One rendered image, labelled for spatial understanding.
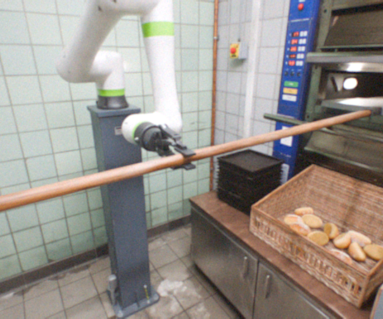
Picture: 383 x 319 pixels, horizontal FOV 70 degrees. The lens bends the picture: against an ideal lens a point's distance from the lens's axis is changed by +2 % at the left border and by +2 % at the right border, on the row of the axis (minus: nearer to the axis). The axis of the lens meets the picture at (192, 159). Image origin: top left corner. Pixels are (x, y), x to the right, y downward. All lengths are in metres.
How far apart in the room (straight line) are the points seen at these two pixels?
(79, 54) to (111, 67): 0.20
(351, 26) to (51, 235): 2.09
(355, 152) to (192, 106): 1.18
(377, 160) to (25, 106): 1.82
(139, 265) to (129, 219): 0.33
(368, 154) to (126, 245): 1.31
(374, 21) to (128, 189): 1.36
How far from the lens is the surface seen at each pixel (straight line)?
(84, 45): 1.11
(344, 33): 1.58
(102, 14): 0.99
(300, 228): 1.49
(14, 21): 1.79
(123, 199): 1.45
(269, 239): 1.40
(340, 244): 1.46
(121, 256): 1.63
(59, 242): 2.15
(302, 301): 1.32
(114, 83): 1.31
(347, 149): 1.58
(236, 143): 0.81
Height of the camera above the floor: 1.43
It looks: 21 degrees down
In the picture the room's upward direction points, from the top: straight up
